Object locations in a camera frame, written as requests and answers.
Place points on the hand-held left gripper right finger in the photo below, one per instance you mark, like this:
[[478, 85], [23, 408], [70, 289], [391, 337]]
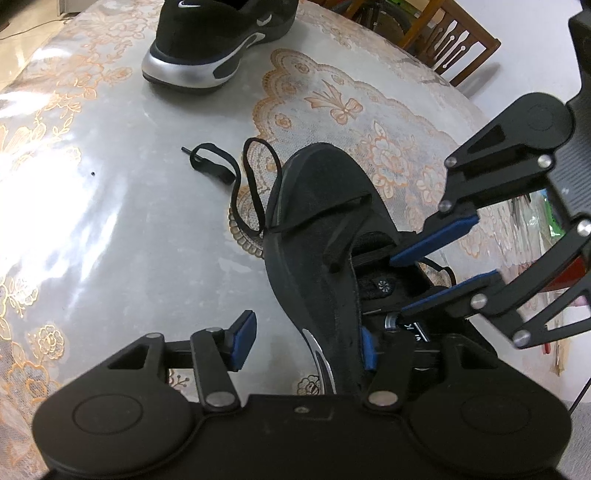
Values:
[[368, 350]]

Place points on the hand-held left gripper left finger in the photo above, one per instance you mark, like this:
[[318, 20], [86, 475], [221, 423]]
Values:
[[244, 341]]

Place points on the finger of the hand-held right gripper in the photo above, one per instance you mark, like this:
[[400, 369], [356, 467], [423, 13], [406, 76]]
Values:
[[434, 240], [452, 293]]

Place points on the black shoelace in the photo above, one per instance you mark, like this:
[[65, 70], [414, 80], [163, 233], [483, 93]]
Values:
[[344, 240]]

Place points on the black sneaker with lace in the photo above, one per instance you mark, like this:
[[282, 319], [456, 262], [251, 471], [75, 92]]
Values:
[[318, 207]]

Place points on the floral lace tablecloth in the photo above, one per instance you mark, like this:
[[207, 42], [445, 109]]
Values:
[[138, 230]]

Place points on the green printed plastic bag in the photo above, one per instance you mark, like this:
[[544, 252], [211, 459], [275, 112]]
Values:
[[554, 217]]

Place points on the wooden chair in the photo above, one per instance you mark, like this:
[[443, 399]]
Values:
[[457, 41]]

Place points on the black sneaker with silver sole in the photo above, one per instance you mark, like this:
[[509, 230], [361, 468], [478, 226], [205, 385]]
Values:
[[194, 32]]

